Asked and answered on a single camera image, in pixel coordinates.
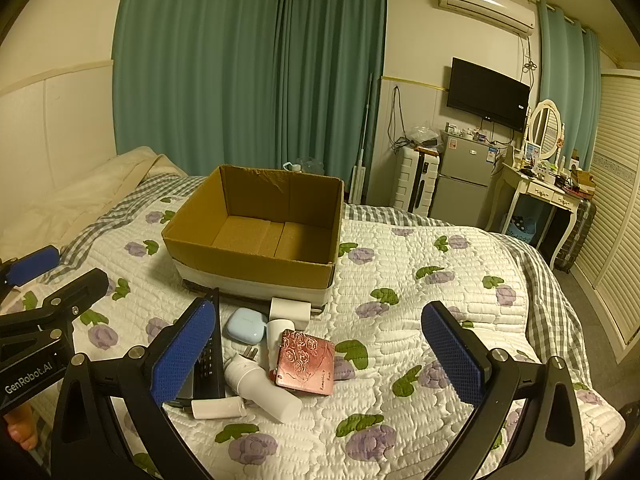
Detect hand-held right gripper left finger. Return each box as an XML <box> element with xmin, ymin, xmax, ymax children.
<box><xmin>50</xmin><ymin>297</ymin><xmax>218</xmax><ymax>480</ymax></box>

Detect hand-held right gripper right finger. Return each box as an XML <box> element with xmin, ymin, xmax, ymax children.
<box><xmin>420</xmin><ymin>301</ymin><xmax>586</xmax><ymax>480</ymax></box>

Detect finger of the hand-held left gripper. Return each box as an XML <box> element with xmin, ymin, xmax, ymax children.
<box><xmin>0</xmin><ymin>268</ymin><xmax>110</xmax><ymax>347</ymax></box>
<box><xmin>0</xmin><ymin>245</ymin><xmax>61</xmax><ymax>290</ymax></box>

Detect brown cardboard box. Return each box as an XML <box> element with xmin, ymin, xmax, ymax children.
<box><xmin>161</xmin><ymin>164</ymin><xmax>346</xmax><ymax>295</ymax></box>

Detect person's left hand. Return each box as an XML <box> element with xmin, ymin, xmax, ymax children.
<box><xmin>5</xmin><ymin>403</ymin><xmax>39</xmax><ymax>452</ymax></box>

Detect black remote control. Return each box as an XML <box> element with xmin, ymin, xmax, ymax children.
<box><xmin>190</xmin><ymin>287</ymin><xmax>227</xmax><ymax>400</ymax></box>

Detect black flat object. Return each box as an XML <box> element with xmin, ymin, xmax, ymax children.
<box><xmin>167</xmin><ymin>382</ymin><xmax>197</xmax><ymax>409</ymax></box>

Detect light blue earbuds case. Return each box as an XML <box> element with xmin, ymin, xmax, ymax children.
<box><xmin>223</xmin><ymin>307</ymin><xmax>267</xmax><ymax>345</ymax></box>

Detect small white tube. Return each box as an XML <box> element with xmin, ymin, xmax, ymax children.
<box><xmin>190</xmin><ymin>396</ymin><xmax>248</xmax><ymax>420</ymax></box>

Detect beige duvet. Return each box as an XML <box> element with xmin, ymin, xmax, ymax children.
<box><xmin>0</xmin><ymin>146</ymin><xmax>189</xmax><ymax>261</ymax></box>

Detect white plastic bottle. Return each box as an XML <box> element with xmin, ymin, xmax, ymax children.
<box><xmin>222</xmin><ymin>355</ymin><xmax>303</xmax><ymax>424</ymax></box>

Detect white cylinder container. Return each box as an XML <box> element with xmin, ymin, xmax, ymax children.
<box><xmin>266</xmin><ymin>318</ymin><xmax>296</xmax><ymax>368</ymax></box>

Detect white square charger block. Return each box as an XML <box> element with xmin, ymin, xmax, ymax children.
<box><xmin>270</xmin><ymin>297</ymin><xmax>314</xmax><ymax>329</ymax></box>

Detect pink floral wallet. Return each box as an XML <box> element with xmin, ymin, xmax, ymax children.
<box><xmin>272</xmin><ymin>329</ymin><xmax>336</xmax><ymax>397</ymax></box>

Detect blue plastic basket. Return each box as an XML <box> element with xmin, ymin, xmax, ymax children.
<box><xmin>505</xmin><ymin>215</ymin><xmax>544</xmax><ymax>247</ymax></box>

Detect dark suitcase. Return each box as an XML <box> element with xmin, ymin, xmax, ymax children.
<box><xmin>555</xmin><ymin>199</ymin><xmax>597</xmax><ymax>274</ymax></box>

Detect grey small fridge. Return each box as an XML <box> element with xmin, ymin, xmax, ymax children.
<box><xmin>431</xmin><ymin>130</ymin><xmax>506</xmax><ymax>231</ymax></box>

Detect white suitcase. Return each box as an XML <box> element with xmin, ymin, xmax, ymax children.
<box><xmin>392</xmin><ymin>145</ymin><xmax>441</xmax><ymax>214</ymax></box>

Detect white dressing table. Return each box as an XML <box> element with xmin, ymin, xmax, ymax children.
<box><xmin>487</xmin><ymin>160</ymin><xmax>584</xmax><ymax>269</ymax></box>

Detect cosmetics on dressing table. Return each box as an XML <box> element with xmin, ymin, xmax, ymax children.
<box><xmin>515</xmin><ymin>142</ymin><xmax>596</xmax><ymax>196</ymax></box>

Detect white mop pole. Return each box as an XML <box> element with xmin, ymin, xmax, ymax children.
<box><xmin>347</xmin><ymin>72</ymin><xmax>374</xmax><ymax>204</ymax></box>

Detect small items on fridge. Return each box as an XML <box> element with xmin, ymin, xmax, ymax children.
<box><xmin>443</xmin><ymin>122</ymin><xmax>507</xmax><ymax>150</ymax></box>

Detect clear plastic bag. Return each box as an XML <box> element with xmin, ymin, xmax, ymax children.
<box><xmin>406</xmin><ymin>121</ymin><xmax>444</xmax><ymax>149</ymax></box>

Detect white louvred wardrobe doors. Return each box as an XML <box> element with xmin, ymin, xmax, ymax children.
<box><xmin>572</xmin><ymin>67</ymin><xmax>640</xmax><ymax>367</ymax></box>

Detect white oval vanity mirror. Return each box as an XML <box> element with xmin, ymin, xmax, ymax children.
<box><xmin>526</xmin><ymin>99</ymin><xmax>566</xmax><ymax>162</ymax></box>

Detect green curtain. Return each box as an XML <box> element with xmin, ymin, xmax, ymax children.
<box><xmin>112</xmin><ymin>0</ymin><xmax>389</xmax><ymax>179</ymax></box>

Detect light blue curtain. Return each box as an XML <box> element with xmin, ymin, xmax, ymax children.
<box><xmin>537</xmin><ymin>0</ymin><xmax>602</xmax><ymax>171</ymax></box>

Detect white air conditioner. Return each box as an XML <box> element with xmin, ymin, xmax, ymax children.
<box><xmin>438</xmin><ymin>0</ymin><xmax>536</xmax><ymax>37</ymax></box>

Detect hanging wall cables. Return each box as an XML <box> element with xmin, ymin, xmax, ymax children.
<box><xmin>387</xmin><ymin>85</ymin><xmax>414</xmax><ymax>149</ymax></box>

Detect black wall television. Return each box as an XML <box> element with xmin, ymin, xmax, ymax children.
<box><xmin>446</xmin><ymin>57</ymin><xmax>531</xmax><ymax>134</ymax></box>

